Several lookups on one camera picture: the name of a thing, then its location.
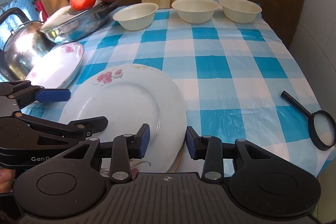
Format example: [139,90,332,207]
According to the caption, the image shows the small red object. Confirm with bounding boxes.
[35,0,48,18]

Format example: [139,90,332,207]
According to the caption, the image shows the gold rimmed white plate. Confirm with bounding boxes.
[168,144,185,174]

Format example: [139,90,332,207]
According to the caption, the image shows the steel pan with black handles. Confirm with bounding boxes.
[43,0,122,45]

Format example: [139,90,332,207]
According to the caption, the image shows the glass pan lid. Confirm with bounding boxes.
[39,0,111,32]

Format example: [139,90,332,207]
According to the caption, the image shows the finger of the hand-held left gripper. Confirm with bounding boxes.
[0,81,71,109]
[14,112,109,140]

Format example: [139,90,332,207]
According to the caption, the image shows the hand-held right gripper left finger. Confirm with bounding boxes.
[59,123,151,184]

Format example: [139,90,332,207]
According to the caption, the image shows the person's left hand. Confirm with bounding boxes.
[0,169,16,192]

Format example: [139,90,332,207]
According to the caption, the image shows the blue white checkered tablecloth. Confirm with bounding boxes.
[20,0,332,177]

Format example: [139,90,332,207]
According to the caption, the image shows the cream bowl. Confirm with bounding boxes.
[113,3,159,31]
[218,0,262,23]
[172,0,219,24]

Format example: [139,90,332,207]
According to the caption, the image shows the oval white floral plate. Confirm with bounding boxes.
[24,42,85,89]

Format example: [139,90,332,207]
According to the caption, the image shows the black magnifying glass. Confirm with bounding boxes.
[281,90,336,151]

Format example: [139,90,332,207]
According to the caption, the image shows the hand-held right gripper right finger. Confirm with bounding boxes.
[185,126,279,182]

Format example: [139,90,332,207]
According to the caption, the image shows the large white floral plate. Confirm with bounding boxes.
[58,64,187,178]

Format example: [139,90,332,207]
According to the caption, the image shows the steel kettle with black handle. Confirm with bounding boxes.
[0,7,57,81]

